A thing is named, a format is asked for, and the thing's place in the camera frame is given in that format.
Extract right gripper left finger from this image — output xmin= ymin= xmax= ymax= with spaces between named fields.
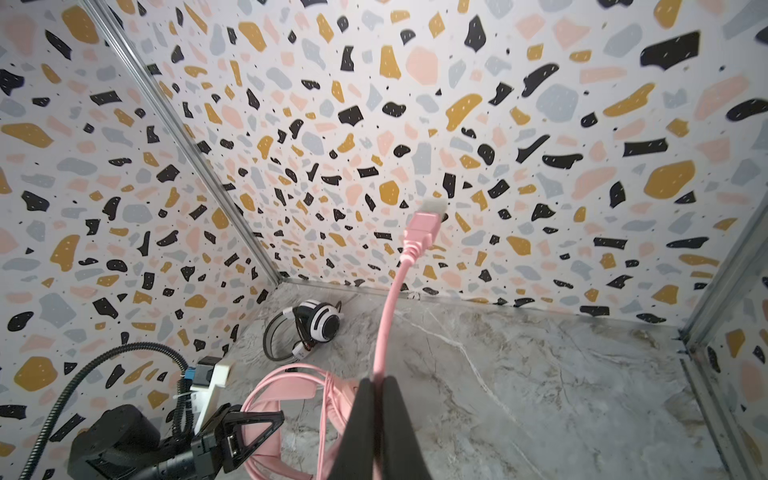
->
xmin=327 ymin=379 xmax=376 ymax=480

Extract corner aluminium post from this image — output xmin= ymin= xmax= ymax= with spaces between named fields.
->
xmin=680 ymin=195 xmax=767 ymax=350
xmin=81 ymin=0 xmax=282 ymax=286

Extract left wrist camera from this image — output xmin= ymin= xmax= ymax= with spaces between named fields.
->
xmin=184 ymin=356 xmax=235 ymax=434

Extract left corner aluminium post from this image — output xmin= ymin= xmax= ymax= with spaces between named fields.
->
xmin=81 ymin=0 xmax=282 ymax=286

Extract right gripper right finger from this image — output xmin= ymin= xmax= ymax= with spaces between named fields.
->
xmin=381 ymin=376 xmax=432 ymax=480

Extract white black headphones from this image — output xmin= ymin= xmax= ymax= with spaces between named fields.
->
xmin=262 ymin=299 xmax=344 ymax=362

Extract black corrugated cable conduit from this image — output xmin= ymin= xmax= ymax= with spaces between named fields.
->
xmin=17 ymin=341 xmax=193 ymax=480

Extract right corner aluminium post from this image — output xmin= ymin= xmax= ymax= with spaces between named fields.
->
xmin=680 ymin=195 xmax=767 ymax=350

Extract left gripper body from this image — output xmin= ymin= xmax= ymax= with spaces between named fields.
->
xmin=67 ymin=404 xmax=236 ymax=479

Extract pink headphones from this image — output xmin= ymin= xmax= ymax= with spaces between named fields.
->
xmin=241 ymin=363 xmax=359 ymax=479

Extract pink headphone cable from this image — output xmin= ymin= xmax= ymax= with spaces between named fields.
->
xmin=314 ymin=197 xmax=450 ymax=480

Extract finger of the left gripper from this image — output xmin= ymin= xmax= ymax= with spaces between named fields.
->
xmin=223 ymin=405 xmax=285 ymax=473

